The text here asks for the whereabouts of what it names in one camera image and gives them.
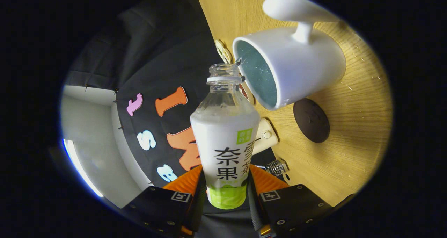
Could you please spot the wooden table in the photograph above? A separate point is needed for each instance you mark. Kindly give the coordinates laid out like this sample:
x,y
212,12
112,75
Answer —
x,y
349,143

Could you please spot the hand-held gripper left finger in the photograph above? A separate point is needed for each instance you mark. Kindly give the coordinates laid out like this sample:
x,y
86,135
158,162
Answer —
x,y
198,203

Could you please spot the white green juice bottle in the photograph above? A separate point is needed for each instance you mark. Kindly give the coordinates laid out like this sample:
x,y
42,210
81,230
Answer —
x,y
223,143

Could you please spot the white toaster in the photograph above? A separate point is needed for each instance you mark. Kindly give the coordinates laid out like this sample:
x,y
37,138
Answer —
x,y
267,136

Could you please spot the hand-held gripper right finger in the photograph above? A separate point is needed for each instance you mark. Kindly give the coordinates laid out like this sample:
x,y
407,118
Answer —
x,y
253,206

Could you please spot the white plate with red food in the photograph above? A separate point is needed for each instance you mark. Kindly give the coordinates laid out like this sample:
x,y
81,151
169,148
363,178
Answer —
x,y
246,93

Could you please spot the white cup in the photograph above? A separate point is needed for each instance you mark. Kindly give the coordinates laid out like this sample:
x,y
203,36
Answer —
x,y
307,66

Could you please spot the white divided dish with seeds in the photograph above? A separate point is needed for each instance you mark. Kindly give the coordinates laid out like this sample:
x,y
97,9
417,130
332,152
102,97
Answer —
x,y
223,52

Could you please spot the dark brown round coaster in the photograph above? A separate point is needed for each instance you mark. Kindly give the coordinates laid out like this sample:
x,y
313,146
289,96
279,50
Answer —
x,y
310,121

